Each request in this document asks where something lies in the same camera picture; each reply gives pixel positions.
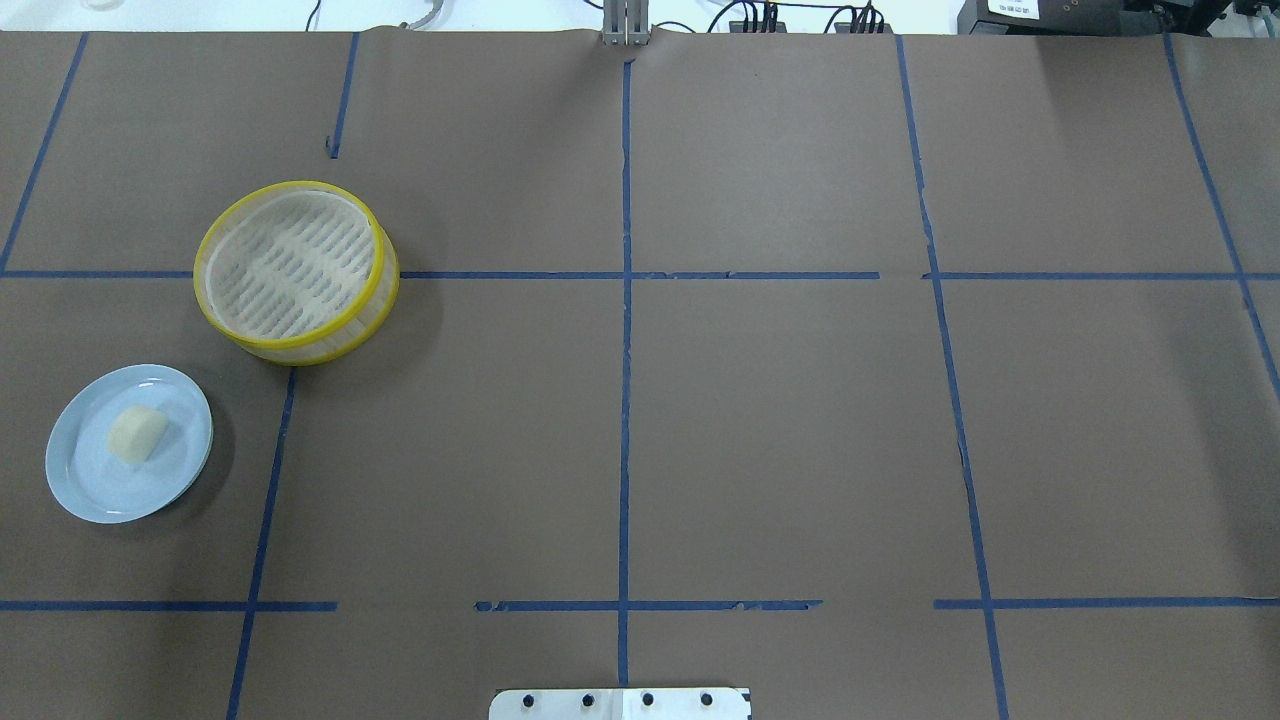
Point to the white steamed bun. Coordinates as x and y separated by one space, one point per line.
135 433

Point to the yellow plastic steamer basket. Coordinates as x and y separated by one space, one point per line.
298 273

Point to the light blue plate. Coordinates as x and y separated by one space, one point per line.
95 486

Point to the grey metal clamp bracket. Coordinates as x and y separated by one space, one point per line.
625 22

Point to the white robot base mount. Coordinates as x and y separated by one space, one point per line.
623 703

